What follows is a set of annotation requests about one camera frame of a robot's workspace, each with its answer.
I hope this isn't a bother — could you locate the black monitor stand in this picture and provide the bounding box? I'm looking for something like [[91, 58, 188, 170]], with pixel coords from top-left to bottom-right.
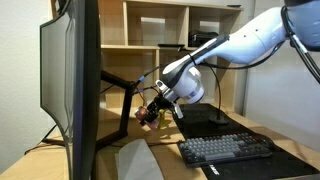
[[94, 69, 136, 151]]

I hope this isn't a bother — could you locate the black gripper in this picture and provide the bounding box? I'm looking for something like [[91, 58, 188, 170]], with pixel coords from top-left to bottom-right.
[[141, 92, 175, 126]]

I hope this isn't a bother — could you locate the black gooseneck desk lamp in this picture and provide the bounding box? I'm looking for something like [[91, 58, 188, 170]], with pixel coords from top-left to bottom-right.
[[157, 43, 230, 126]]

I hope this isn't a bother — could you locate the yellow-green sparkling water can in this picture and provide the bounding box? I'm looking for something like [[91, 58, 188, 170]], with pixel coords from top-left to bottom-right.
[[157, 108, 168, 130]]

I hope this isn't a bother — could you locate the black desk mat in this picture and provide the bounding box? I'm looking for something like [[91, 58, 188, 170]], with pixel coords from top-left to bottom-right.
[[166, 103, 320, 180]]

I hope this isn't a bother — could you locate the wooden shelf hutch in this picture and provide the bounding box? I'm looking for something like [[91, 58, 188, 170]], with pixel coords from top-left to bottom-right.
[[49, 0, 244, 116]]

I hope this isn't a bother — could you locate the grey mechanical keyboard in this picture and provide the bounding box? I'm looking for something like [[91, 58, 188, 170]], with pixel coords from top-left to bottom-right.
[[176, 132, 274, 168]]

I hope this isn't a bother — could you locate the black computer mouse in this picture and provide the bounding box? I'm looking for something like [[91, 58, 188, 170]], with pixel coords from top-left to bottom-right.
[[253, 133, 276, 150]]

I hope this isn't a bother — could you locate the black curved monitor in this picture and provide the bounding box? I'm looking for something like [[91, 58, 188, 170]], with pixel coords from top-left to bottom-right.
[[39, 0, 101, 180]]

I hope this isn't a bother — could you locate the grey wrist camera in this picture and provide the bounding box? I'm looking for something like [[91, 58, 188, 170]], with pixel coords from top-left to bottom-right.
[[171, 102, 185, 120]]

